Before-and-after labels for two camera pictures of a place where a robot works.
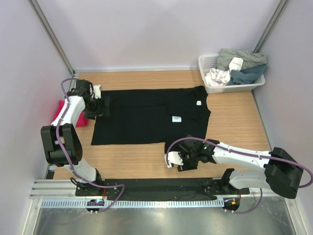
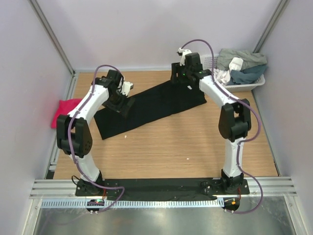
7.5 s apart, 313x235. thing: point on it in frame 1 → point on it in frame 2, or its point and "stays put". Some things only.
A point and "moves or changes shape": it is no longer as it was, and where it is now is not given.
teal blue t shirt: [249, 74] stays put
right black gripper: [186, 166] → [175, 69]
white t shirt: [217, 78] stays put
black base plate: [194, 188] stays put
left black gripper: [99, 112] → [118, 108]
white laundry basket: [208, 62] stays put
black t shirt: [162, 117] moves or changes shape
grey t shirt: [249, 59] stays put
